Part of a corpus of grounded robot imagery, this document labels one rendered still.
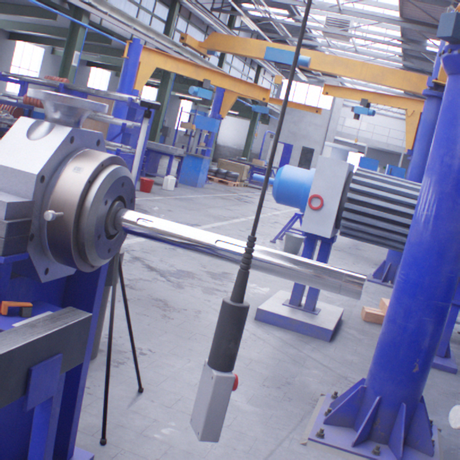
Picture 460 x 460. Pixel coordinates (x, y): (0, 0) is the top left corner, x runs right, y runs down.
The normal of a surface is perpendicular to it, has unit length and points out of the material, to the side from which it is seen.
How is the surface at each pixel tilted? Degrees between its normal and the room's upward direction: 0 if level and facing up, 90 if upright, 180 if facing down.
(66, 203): 80
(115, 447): 0
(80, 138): 90
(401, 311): 90
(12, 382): 90
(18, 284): 90
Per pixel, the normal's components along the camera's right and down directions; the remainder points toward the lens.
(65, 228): -0.29, 0.26
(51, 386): 0.94, 0.26
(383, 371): -0.72, -0.07
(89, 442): 0.23, -0.96
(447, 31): -0.91, -0.15
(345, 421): 0.10, 0.18
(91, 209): 0.65, 0.17
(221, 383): 0.30, 0.22
